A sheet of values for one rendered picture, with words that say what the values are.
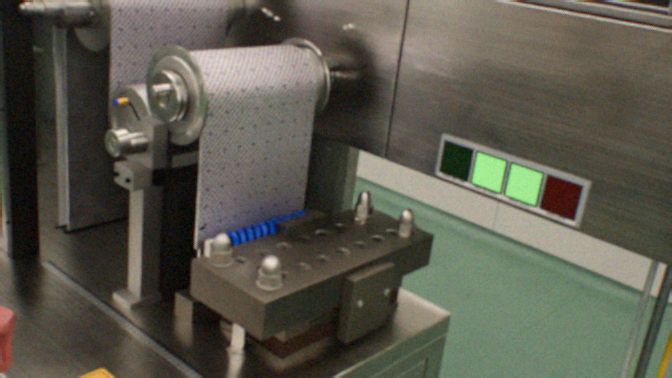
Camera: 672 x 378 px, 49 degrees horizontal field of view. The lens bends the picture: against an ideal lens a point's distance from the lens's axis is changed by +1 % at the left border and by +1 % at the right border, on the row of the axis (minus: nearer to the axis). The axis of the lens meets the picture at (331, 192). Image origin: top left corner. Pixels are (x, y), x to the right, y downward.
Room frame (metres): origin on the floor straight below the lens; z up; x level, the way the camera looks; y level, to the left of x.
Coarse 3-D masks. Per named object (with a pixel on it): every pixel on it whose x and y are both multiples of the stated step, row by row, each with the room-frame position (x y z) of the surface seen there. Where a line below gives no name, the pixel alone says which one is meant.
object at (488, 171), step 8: (480, 160) 1.09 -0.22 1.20; (488, 160) 1.08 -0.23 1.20; (496, 160) 1.08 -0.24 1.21; (480, 168) 1.09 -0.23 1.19; (488, 168) 1.08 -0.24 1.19; (496, 168) 1.07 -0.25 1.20; (504, 168) 1.07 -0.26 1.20; (480, 176) 1.09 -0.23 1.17; (488, 176) 1.08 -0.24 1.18; (496, 176) 1.07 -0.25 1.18; (480, 184) 1.09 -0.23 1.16; (488, 184) 1.08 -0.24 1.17; (496, 184) 1.07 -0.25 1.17
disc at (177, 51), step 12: (168, 48) 1.08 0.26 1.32; (180, 48) 1.06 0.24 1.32; (156, 60) 1.10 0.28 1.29; (192, 60) 1.04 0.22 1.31; (192, 72) 1.04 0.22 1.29; (204, 84) 1.02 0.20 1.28; (204, 96) 1.02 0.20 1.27; (204, 108) 1.02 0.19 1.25; (180, 120) 1.05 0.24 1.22; (204, 120) 1.02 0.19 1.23; (168, 132) 1.07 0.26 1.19; (192, 132) 1.04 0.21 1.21; (180, 144) 1.05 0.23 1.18
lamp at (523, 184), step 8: (512, 168) 1.06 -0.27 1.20; (520, 168) 1.05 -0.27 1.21; (512, 176) 1.06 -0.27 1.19; (520, 176) 1.05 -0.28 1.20; (528, 176) 1.04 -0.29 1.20; (536, 176) 1.03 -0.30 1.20; (512, 184) 1.05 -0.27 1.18; (520, 184) 1.05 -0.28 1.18; (528, 184) 1.04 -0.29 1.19; (536, 184) 1.03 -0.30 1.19; (512, 192) 1.05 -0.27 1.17; (520, 192) 1.04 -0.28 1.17; (528, 192) 1.04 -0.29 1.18; (536, 192) 1.03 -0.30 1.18; (528, 200) 1.03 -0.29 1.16; (536, 200) 1.03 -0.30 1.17
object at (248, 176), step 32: (256, 128) 1.11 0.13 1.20; (288, 128) 1.16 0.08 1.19; (224, 160) 1.06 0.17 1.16; (256, 160) 1.11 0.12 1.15; (288, 160) 1.17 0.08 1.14; (224, 192) 1.07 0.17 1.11; (256, 192) 1.12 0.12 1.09; (288, 192) 1.18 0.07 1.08; (224, 224) 1.07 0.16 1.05; (256, 224) 1.12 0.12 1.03
